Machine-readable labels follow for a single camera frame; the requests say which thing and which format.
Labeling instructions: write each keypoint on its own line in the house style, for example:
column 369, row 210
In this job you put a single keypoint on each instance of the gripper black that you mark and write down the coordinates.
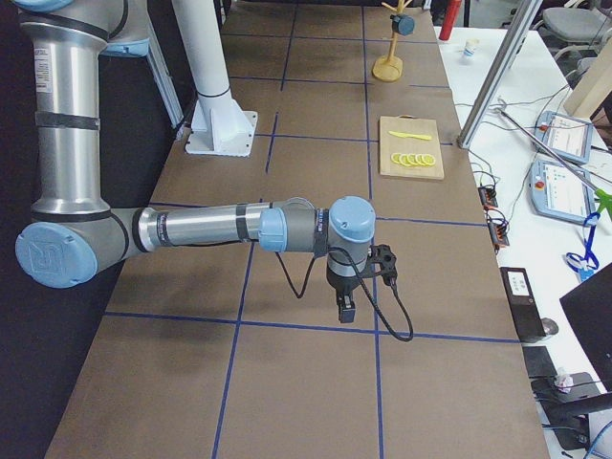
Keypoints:
column 341, row 288

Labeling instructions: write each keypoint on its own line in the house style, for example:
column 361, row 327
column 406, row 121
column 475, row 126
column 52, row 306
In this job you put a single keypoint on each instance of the teal mug yellow inside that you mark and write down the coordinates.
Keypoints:
column 402, row 24

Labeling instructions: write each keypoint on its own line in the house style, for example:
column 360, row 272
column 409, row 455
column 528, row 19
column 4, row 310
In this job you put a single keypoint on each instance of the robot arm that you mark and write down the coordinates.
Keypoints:
column 75, row 234

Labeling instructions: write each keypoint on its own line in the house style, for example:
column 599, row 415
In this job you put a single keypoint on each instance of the wooden cup rack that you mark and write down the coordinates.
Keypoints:
column 389, row 67

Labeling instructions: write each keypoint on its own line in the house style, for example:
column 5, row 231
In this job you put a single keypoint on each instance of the bamboo cutting board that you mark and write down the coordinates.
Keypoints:
column 389, row 145

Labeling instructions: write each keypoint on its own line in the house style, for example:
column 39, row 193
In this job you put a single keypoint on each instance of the orange connector hub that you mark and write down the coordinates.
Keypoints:
column 487, row 195
column 498, row 229

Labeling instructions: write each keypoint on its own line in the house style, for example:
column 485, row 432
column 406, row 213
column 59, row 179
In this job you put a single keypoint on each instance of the yellow plastic knife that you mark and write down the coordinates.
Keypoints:
column 406, row 135

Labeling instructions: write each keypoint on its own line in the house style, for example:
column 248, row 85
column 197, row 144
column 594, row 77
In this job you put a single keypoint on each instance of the black power adapter box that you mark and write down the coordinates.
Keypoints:
column 527, row 321

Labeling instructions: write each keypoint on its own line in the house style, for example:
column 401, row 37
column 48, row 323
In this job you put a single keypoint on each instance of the computer mouse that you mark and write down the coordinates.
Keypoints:
column 549, row 326

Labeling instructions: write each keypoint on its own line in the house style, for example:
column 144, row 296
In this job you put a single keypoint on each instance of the near teach pendant tablet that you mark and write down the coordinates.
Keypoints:
column 557, row 193

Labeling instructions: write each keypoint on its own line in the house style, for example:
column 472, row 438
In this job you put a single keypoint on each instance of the teach pendant tablet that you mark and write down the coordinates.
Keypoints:
column 557, row 193
column 569, row 137

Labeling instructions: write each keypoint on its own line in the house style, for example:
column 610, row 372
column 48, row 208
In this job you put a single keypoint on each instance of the black laptop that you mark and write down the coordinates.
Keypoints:
column 588, row 311

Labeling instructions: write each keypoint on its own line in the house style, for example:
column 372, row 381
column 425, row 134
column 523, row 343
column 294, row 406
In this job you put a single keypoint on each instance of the far teach pendant tablet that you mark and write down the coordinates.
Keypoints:
column 569, row 137

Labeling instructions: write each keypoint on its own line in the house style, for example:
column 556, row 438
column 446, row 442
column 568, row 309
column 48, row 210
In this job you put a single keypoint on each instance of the red cylinder bottle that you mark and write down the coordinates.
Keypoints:
column 451, row 13

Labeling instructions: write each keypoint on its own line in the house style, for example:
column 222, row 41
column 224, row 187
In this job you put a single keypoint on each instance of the office chair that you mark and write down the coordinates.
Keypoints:
column 579, row 29

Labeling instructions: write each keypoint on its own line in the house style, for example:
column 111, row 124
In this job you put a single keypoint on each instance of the white pedestal column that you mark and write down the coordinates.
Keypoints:
column 219, row 125

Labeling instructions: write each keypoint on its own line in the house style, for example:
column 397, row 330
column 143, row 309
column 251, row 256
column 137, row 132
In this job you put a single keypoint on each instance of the aluminium frame post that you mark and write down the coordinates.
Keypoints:
column 510, row 46

